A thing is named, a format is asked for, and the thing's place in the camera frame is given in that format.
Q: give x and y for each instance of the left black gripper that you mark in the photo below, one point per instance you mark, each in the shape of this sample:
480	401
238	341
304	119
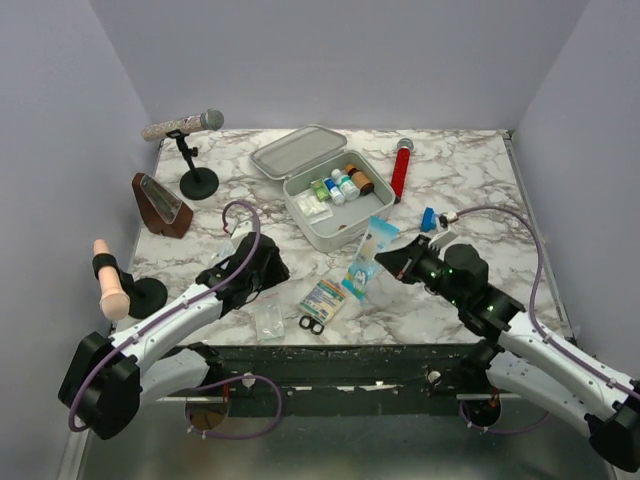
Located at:
277	271

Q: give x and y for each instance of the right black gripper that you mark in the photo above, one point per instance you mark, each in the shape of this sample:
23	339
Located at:
395	260

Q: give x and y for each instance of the blue cotton swab bag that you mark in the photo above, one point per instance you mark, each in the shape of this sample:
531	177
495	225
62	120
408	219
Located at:
378	237

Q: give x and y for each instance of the white gauze pad packet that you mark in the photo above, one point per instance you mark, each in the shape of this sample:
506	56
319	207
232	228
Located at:
312	209

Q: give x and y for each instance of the blue white bandage roll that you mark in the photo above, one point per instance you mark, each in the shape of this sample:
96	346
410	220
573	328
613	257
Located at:
335	193

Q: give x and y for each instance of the brown medicine bottle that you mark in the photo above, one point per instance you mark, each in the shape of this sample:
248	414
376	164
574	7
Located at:
361	181

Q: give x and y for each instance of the grey medicine kit box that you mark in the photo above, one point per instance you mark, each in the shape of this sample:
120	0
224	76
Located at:
312	153

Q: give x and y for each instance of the green small medicine box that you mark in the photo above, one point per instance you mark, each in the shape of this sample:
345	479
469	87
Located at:
320	190

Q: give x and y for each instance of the white disinfectant bottle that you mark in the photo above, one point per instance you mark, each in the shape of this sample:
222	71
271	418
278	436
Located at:
345	184

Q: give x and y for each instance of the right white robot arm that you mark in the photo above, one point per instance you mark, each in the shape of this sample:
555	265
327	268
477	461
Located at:
524	357

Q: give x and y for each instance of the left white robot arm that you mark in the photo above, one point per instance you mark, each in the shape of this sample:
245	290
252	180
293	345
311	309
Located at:
111	377

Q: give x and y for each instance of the clear plastic zip bag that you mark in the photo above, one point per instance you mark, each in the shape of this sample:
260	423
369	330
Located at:
269	322

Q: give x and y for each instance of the blue toy block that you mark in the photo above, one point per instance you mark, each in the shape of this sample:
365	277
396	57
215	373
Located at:
430	220

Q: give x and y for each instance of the band-aid box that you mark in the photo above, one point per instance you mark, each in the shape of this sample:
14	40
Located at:
323	301

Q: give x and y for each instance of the black scissors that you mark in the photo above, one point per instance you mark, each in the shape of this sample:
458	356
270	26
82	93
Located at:
310	324

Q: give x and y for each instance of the black microphone stand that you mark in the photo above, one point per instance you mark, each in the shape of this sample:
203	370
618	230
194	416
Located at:
197	183

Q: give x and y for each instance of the brown metronome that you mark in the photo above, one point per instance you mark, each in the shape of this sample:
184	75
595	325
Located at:
162	212

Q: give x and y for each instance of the red glitter microphone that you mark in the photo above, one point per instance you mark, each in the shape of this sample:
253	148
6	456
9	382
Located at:
404	150

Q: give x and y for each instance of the black round stand base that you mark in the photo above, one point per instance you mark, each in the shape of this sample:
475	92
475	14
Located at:
146	295

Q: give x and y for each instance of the pink toy microphone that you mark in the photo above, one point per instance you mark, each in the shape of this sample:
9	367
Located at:
114	302

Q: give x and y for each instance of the black mounting base rail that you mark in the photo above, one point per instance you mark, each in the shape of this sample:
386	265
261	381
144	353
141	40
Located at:
341	381

